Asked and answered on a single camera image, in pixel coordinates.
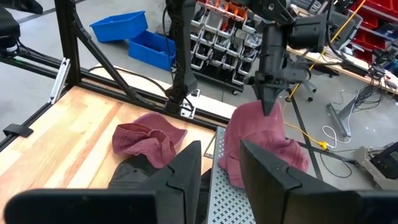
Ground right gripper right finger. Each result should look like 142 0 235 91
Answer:
239 140 398 224

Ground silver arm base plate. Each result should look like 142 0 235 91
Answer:
179 89 201 119

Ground yellow extension cord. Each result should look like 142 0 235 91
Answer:
281 0 358 151

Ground black arm base cable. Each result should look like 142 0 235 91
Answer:
88 65 170 97

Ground blue plastic bin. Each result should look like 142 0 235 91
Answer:
127 30 177 72
90 11 149 44

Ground silver frame bracket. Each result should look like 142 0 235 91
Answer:
49 57 71 105

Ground grey floor box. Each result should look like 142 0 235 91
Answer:
354 141 398 191

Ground black looped floor cable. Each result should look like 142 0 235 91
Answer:
320 152 354 180

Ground black aluminium table frame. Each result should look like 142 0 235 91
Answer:
0 0 324 181

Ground grey metal floor foot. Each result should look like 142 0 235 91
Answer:
326 93 369 138

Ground wooden workbench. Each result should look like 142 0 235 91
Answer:
285 45 398 94

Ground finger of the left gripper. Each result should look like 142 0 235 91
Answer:
256 85 271 116
268 86 284 116

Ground maroon baseball cap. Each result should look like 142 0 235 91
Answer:
217 136 309 189
111 112 188 169
225 100 287 150

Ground black table edge clip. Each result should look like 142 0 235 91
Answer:
2 123 34 138

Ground grey perforated metal shelf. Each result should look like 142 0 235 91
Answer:
203 126 259 224

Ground red storage bin shelf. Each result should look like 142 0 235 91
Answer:
351 0 398 63

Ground white cable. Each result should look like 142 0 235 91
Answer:
322 124 354 147

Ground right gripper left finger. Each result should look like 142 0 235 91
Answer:
2 140 202 224

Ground parts bin rack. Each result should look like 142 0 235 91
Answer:
186 0 271 94

